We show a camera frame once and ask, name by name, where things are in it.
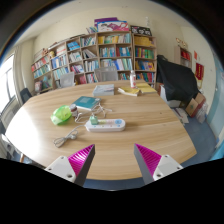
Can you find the window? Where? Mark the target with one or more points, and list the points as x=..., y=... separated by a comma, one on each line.
x=6, y=85

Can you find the black cloth cover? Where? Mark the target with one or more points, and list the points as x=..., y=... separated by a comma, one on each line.
x=176, y=80

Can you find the flat yellow book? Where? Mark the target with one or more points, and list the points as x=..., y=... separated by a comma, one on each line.
x=147, y=88

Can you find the cardboard box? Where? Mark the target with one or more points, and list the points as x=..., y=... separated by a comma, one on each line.
x=194, y=106

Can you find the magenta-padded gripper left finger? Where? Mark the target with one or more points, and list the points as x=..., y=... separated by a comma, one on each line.
x=65, y=166

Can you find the grey mesh chair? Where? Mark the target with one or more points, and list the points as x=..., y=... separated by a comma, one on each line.
x=106, y=74

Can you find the light grey chair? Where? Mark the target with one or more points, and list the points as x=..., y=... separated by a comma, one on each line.
x=67, y=80

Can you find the red wall banner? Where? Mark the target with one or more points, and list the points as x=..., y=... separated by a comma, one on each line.
x=199, y=71

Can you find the grey book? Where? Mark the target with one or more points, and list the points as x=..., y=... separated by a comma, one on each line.
x=103, y=90

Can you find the teal book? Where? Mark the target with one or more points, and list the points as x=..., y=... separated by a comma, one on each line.
x=86, y=102

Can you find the clear bottle with red label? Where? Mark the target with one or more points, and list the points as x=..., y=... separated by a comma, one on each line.
x=133, y=79

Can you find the mint green charger block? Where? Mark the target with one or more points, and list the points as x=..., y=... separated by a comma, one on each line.
x=94, y=120

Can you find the white power strip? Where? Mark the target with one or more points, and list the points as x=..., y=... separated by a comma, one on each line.
x=110, y=125

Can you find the yellow book with white edge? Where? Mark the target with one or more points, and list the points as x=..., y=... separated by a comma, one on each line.
x=128, y=91

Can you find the small wooden shelf unit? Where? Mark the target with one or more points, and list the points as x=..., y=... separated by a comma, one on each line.
x=184, y=56

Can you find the wooden bookshelf unit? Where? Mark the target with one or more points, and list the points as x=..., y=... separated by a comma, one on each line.
x=110, y=50

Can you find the dark office chair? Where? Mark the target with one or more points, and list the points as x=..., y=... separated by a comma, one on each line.
x=25, y=95

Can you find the green plastic bag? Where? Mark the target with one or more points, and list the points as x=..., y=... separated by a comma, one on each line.
x=61, y=115

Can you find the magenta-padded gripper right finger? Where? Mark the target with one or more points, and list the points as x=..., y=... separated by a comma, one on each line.
x=163, y=165

